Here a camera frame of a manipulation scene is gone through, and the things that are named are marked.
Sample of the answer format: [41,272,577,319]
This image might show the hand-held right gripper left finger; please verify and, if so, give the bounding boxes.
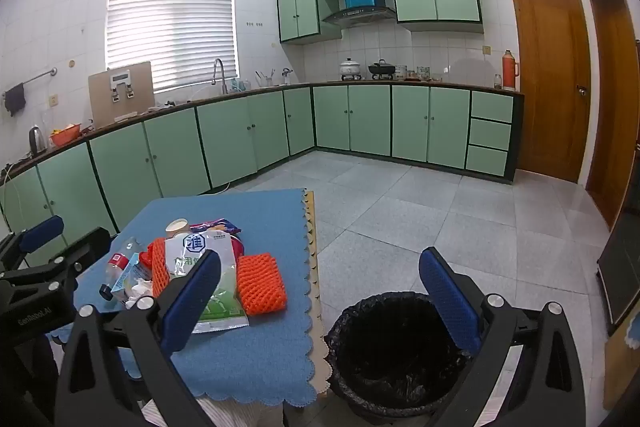
[55,249,223,427]

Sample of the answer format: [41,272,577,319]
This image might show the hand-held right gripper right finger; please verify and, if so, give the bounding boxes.
[419,247,586,427]

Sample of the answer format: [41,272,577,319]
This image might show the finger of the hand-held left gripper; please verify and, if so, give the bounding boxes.
[30,227,112,291]
[0,215,66,276]

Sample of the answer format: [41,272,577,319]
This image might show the clear bottle with red cap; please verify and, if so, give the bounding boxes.
[102,237,146,295]

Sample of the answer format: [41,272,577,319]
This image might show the orange foam net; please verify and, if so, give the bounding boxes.
[236,253,288,317]
[149,238,171,299]

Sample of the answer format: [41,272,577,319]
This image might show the blue white drink carton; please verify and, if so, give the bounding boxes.
[111,257,151,305]

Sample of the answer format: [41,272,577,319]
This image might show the white green plastic bag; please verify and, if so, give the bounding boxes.
[165,233,250,334]

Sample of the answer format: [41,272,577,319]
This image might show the black-lined waste bin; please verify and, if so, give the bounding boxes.
[324,291,481,423]

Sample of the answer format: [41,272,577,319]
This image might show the purple snack packet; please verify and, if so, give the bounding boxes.
[189,219,243,238]

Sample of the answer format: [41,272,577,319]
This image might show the electric kettle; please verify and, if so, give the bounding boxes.
[28,125,48,156]

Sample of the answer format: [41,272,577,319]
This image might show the orange basket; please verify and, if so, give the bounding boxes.
[48,123,82,146]

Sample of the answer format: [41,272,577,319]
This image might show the blue foam mat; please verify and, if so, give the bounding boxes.
[47,188,331,408]

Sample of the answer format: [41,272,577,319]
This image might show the dark towel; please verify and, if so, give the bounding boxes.
[4,83,27,116]

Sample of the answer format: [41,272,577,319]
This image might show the beige foam mat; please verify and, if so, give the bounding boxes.
[304,189,334,395]

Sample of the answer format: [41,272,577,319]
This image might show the brown cardboard box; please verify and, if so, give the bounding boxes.
[88,61,156,129]

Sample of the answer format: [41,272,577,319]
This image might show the black cabinet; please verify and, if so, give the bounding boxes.
[595,202,640,338]

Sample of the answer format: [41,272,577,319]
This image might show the cardboard box with blue print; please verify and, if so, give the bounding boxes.
[602,312,640,413]

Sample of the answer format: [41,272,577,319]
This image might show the green base cabinets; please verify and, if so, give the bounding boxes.
[0,84,525,238]

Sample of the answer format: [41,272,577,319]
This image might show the steel faucet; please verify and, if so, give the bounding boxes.
[212,58,228,95]

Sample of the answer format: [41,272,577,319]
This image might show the white window blind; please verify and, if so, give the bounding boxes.
[105,0,240,94]

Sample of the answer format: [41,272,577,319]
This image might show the gas stove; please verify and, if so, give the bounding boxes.
[327,74,401,83]

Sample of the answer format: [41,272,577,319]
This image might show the red thermos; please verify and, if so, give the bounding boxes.
[501,50,521,92]

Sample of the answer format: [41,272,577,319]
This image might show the wooden door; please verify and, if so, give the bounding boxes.
[585,0,640,233]
[507,0,593,185]

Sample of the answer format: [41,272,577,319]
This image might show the black wok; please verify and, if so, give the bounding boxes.
[368,59,397,78]

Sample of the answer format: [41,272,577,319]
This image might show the range hood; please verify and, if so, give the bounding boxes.
[321,7,398,28]

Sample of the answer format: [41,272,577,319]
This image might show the wall towel bar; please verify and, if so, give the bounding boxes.
[1,68,57,95]

